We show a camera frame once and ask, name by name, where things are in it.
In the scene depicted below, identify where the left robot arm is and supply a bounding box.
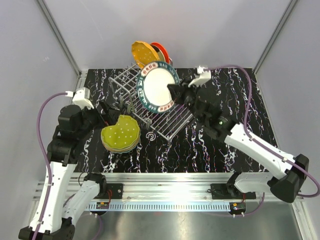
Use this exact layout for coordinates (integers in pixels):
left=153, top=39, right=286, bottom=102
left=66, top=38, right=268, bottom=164
left=18, top=101, right=121, bottom=240

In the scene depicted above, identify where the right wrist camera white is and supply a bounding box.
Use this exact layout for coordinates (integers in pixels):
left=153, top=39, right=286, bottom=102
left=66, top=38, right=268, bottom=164
left=188, top=66, right=212, bottom=88

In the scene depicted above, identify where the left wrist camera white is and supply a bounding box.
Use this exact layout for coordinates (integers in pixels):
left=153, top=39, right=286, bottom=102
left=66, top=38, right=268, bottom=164
left=65, top=87, right=95, bottom=110

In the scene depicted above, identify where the slotted cable duct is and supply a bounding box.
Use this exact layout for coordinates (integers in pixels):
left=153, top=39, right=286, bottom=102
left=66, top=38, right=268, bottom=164
left=85, top=201, right=231, bottom=212

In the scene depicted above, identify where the left aluminium corner post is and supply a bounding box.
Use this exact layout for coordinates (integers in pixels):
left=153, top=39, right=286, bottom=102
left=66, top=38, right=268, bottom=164
left=35, top=0, right=83, bottom=79

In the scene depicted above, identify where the right aluminium corner post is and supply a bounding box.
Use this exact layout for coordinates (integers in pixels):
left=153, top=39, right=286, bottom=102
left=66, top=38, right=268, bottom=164
left=253, top=0, right=300, bottom=75

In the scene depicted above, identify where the green dotted scalloped plate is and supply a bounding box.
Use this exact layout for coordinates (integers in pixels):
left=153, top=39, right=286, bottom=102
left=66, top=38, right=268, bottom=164
left=100, top=114, right=141, bottom=149

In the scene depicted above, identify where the white plate green rim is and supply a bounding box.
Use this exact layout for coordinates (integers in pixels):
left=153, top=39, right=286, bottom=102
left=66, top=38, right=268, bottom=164
left=136, top=61, right=180, bottom=114

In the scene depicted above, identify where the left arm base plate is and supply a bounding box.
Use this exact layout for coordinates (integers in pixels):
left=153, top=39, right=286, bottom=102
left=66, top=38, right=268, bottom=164
left=94, top=183, right=124, bottom=201

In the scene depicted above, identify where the grey wire dish rack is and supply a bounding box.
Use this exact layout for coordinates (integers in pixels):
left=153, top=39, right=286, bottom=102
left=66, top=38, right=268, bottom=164
left=108, top=63, right=194, bottom=143

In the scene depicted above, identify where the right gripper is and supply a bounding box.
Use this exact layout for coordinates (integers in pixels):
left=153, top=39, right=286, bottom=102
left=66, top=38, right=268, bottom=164
left=168, top=77, right=206, bottom=124

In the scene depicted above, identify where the aluminium corner post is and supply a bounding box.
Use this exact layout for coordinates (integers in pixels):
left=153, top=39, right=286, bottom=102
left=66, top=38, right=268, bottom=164
left=35, top=0, right=83, bottom=79
left=253, top=0, right=300, bottom=75

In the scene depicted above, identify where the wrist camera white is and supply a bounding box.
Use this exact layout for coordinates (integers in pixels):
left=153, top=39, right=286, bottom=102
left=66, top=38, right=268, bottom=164
left=188, top=66, right=212, bottom=88
left=65, top=87, right=95, bottom=110

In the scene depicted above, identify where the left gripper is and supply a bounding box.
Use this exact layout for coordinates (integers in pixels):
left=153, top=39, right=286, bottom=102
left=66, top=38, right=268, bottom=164
left=77, top=99, right=121, bottom=139

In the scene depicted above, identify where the stack of plates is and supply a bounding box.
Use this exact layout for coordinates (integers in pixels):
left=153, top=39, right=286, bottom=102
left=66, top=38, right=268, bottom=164
left=102, top=138, right=141, bottom=154

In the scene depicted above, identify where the aluminium rail frame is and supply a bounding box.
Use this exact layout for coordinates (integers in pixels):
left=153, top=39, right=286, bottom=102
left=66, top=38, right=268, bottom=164
left=32, top=172, right=305, bottom=208

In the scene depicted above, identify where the yellow dotted scalloped plate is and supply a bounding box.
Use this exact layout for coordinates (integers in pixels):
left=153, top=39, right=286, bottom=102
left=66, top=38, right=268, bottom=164
left=131, top=41, right=160, bottom=69

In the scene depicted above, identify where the orange red plate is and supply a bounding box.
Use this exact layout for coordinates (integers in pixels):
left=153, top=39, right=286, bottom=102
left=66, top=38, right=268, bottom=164
left=150, top=42, right=170, bottom=64

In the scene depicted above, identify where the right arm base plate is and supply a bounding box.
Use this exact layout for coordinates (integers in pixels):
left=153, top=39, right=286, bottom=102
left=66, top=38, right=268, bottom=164
left=206, top=183, right=257, bottom=201

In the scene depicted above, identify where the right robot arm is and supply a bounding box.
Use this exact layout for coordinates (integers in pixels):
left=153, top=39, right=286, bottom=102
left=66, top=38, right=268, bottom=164
left=167, top=84, right=309, bottom=203

